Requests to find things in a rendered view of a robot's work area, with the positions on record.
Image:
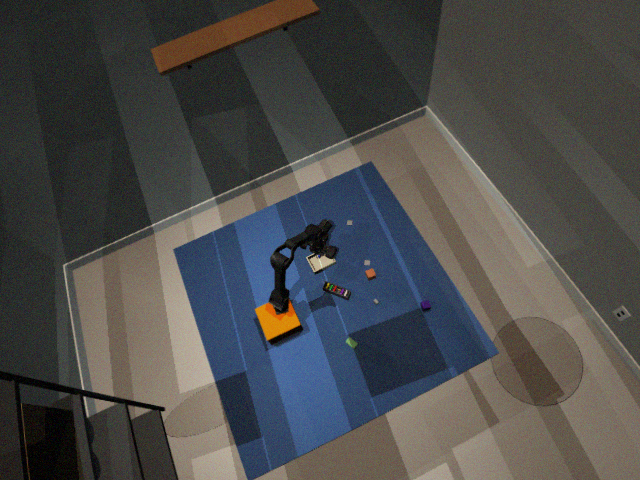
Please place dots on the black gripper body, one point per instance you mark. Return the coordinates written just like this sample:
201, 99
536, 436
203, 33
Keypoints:
330, 252

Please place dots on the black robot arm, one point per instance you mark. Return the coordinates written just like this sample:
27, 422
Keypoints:
313, 235

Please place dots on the small green rectangular block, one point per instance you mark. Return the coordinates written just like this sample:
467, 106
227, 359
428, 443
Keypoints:
352, 343

